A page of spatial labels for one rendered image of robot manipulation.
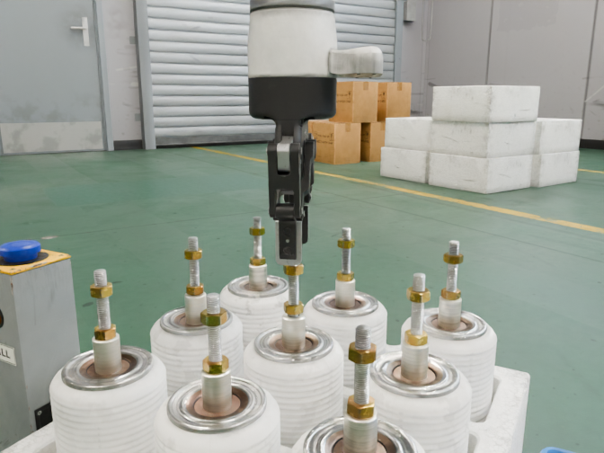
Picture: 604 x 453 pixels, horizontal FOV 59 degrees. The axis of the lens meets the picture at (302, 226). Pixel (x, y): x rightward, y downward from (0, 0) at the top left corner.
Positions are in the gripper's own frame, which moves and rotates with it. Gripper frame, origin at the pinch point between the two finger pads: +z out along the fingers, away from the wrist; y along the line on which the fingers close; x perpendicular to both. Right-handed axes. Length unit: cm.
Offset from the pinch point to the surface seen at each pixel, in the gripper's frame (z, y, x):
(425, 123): 2, -270, 47
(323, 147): 24, -363, -16
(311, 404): 14.1, 4.3, 2.0
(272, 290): 10.1, -13.7, -4.0
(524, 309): 35, -75, 46
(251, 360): 10.9, 2.7, -3.6
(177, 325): 10.1, -2.6, -12.2
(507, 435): 17.5, 2.2, 19.8
